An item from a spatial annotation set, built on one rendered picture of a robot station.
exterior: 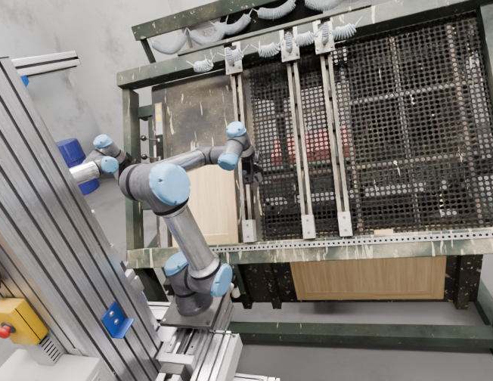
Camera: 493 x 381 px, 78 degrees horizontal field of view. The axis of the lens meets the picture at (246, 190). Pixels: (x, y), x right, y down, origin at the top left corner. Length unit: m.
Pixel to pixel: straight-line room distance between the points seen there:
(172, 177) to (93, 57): 4.95
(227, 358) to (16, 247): 0.76
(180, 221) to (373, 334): 1.57
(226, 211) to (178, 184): 1.00
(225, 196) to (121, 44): 3.92
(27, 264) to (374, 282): 1.84
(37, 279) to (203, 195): 1.17
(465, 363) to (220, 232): 1.61
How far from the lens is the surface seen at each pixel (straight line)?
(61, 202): 1.00
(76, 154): 6.49
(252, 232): 1.75
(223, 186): 1.87
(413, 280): 2.20
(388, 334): 2.21
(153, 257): 2.05
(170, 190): 0.86
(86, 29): 5.72
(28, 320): 1.07
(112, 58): 5.54
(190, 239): 0.99
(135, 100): 2.39
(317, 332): 2.22
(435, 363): 2.37
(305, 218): 1.69
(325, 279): 2.15
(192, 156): 1.19
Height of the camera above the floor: 1.94
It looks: 26 degrees down
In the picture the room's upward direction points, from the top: 15 degrees counter-clockwise
